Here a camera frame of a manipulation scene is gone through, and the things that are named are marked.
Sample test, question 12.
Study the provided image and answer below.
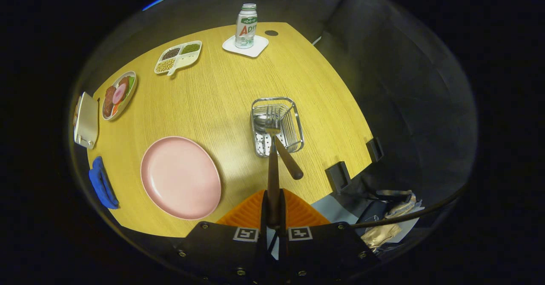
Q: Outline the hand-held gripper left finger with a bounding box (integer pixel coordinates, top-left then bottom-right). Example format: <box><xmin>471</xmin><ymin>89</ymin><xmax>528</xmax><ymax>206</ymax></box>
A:
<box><xmin>172</xmin><ymin>189</ymin><xmax>270</xmax><ymax>285</ymax></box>

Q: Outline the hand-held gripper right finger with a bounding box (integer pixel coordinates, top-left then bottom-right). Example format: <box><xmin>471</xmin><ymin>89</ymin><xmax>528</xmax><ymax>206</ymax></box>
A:
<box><xmin>279</xmin><ymin>188</ymin><xmax>382</xmax><ymax>285</ymax></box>

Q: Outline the wooden handled metal fork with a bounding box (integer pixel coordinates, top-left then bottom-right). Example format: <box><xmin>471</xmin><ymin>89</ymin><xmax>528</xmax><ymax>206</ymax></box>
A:
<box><xmin>265</xmin><ymin>105</ymin><xmax>282</xmax><ymax>229</ymax></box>

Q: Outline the wooden handled metal spoon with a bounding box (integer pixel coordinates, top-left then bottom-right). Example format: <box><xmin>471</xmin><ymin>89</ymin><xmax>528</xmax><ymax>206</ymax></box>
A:
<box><xmin>253</xmin><ymin>114</ymin><xmax>304</xmax><ymax>181</ymax></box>

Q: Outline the black table clamp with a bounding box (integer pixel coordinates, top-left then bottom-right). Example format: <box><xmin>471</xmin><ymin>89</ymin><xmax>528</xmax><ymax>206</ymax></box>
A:
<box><xmin>325</xmin><ymin>161</ymin><xmax>352</xmax><ymax>193</ymax></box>
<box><xmin>366</xmin><ymin>137</ymin><xmax>384</xmax><ymax>162</ymax></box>

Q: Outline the pink round plate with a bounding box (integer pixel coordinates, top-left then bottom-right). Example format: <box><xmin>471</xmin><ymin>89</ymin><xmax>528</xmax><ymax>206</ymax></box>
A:
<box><xmin>141</xmin><ymin>136</ymin><xmax>222</xmax><ymax>221</ymax></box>

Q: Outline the crumpled tan bag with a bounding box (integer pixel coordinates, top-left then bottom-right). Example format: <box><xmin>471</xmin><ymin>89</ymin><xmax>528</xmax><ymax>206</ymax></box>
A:
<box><xmin>361</xmin><ymin>190</ymin><xmax>423</xmax><ymax>251</ymax></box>

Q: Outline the blue folded cloth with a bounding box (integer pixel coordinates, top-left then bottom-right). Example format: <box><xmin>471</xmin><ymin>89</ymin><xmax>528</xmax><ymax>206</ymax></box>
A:
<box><xmin>89</xmin><ymin>156</ymin><xmax>120</xmax><ymax>210</ymax></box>

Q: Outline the white square coaster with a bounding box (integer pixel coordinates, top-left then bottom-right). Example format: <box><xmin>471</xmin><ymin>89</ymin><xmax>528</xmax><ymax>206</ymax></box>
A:
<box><xmin>222</xmin><ymin>35</ymin><xmax>270</xmax><ymax>58</ymax></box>

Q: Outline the white divided bean tray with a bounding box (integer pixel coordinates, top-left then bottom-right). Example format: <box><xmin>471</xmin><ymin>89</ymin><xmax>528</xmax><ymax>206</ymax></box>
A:
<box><xmin>154</xmin><ymin>40</ymin><xmax>203</xmax><ymax>76</ymax></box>

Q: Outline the black backdrop cloth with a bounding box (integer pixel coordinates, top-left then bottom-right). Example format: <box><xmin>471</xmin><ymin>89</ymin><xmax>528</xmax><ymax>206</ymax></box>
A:
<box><xmin>70</xmin><ymin>0</ymin><xmax>478</xmax><ymax>234</ymax></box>

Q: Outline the grey food plate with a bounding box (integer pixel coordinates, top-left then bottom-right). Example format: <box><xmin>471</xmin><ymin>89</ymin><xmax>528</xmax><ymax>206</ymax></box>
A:
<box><xmin>101</xmin><ymin>71</ymin><xmax>138</xmax><ymax>121</ymax></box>

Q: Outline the pink ham slice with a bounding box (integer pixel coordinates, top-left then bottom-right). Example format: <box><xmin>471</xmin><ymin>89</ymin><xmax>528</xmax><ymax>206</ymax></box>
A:
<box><xmin>112</xmin><ymin>83</ymin><xmax>127</xmax><ymax>104</ymax></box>

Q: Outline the white plastic drink bottle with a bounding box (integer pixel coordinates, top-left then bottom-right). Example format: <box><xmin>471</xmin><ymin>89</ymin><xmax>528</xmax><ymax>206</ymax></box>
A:
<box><xmin>235</xmin><ymin>3</ymin><xmax>258</xmax><ymax>49</ymax></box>

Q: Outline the large brown meat piece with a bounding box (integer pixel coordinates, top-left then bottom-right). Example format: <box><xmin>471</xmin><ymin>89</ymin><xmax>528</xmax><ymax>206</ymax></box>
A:
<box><xmin>103</xmin><ymin>86</ymin><xmax>116</xmax><ymax>118</ymax></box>

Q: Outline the white toaster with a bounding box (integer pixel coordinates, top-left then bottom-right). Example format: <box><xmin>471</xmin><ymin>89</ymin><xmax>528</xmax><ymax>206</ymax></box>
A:
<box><xmin>73</xmin><ymin>91</ymin><xmax>100</xmax><ymax>150</ymax></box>

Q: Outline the metal wire basket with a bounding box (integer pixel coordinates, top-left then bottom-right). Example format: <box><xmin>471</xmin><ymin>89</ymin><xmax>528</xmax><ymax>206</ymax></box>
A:
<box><xmin>250</xmin><ymin>97</ymin><xmax>305</xmax><ymax>158</ymax></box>

